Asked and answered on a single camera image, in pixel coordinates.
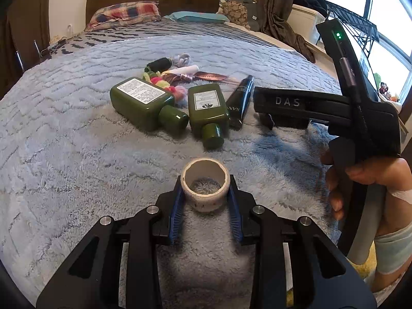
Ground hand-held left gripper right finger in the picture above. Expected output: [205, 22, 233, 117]
[227, 174, 377, 309]

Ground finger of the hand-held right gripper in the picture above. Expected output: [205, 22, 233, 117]
[253, 86, 347, 117]
[258, 112, 313, 131]

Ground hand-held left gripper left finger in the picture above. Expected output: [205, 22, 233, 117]
[36, 175, 185, 309]

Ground white tape roll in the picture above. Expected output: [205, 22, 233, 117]
[180, 158, 230, 213]

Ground black cosmetic tube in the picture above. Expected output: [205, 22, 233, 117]
[225, 75, 255, 130]

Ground small green bottle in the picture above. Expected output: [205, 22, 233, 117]
[187, 84, 230, 151]

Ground copper feather hair clip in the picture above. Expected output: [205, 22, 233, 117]
[161, 71, 231, 84]

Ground large green bottle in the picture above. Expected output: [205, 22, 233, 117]
[109, 77, 190, 136]

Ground colourful pom-pom string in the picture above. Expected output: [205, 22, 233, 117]
[142, 67, 188, 107]

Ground person's right forearm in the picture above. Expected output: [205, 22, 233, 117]
[370, 188, 412, 297]

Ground person's right hand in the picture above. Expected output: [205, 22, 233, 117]
[320, 149, 412, 221]

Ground small figurines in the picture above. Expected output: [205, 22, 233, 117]
[373, 74, 401, 102]

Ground cream bed sheet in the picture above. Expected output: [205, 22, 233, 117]
[230, 22, 297, 53]

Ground white storage box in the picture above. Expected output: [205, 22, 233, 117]
[286, 4, 326, 44]

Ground brown curtain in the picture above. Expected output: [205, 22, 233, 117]
[225, 0, 316, 64]

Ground brown patterned bag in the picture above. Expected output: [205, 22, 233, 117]
[220, 0, 261, 31]

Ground black metal rack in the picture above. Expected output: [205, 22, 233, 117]
[325, 2, 379, 59]

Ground grey fluffy blanket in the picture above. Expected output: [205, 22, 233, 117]
[0, 34, 350, 309]

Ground window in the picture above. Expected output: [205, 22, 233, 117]
[322, 0, 412, 104]

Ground teal pillow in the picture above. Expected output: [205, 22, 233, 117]
[164, 11, 230, 24]

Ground yellow fluffy cloth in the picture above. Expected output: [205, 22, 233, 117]
[349, 243, 377, 280]

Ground plaid pillow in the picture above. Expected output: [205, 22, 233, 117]
[85, 2, 161, 32]

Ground brown wooden wardrobe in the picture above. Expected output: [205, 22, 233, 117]
[6, 0, 53, 69]

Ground charger cables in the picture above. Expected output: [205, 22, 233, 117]
[40, 37, 70, 55]

